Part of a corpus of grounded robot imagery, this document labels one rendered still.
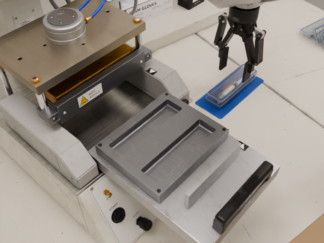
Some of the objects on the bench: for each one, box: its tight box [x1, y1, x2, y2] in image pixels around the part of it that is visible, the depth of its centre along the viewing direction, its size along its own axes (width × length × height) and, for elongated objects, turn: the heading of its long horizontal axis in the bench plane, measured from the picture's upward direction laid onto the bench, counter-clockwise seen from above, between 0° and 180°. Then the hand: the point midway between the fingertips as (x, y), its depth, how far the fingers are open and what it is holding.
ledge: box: [126, 0, 264, 52], centre depth 147 cm, size 30×84×4 cm, turn 126°
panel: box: [87, 174, 158, 243], centre depth 84 cm, size 2×30×19 cm, turn 138°
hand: (235, 66), depth 109 cm, fingers open, 8 cm apart
